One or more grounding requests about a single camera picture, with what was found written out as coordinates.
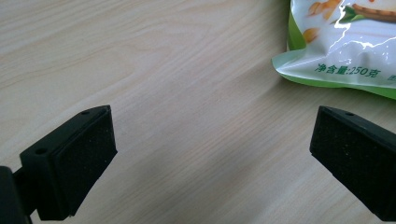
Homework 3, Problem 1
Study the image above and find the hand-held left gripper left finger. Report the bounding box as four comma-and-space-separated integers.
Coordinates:
12, 105, 119, 221

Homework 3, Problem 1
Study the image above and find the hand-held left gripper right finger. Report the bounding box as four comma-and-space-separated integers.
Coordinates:
309, 105, 396, 222

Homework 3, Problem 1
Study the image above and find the white and green snack bag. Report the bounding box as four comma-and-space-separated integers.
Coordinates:
271, 0, 396, 101

